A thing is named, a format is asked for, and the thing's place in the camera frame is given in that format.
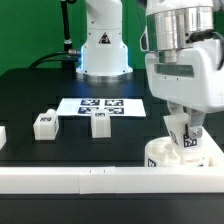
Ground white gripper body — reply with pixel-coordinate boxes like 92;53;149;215
145;40;224;113

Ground white left fence piece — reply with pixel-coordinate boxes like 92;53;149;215
0;126;7;150

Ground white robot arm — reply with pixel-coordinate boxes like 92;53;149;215
77;0;224;138

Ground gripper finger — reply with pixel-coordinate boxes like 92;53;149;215
187;108;206;138
167;101;183;115

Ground white round stool seat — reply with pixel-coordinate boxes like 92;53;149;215
144;137;209;167

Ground black cable bundle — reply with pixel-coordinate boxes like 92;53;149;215
28;49;82;70

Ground white marker sheet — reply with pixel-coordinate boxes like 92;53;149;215
57;98;146;117

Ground white front fence bar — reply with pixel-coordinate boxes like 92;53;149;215
0;167;224;194

